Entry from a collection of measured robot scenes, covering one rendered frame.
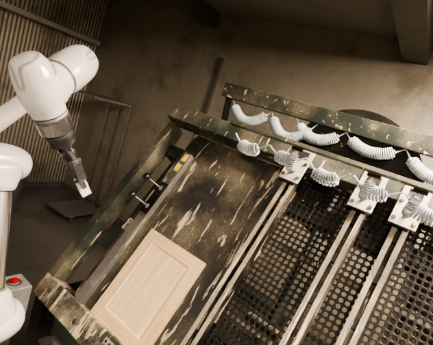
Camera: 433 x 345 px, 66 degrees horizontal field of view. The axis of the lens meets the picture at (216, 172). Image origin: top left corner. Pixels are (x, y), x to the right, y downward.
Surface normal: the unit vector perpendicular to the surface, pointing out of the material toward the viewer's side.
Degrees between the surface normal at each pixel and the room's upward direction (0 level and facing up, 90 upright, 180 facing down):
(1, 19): 90
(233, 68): 90
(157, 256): 58
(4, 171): 78
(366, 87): 90
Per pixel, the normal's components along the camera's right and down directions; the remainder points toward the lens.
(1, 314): 0.87, -0.01
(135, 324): -0.31, -0.52
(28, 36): 0.79, 0.35
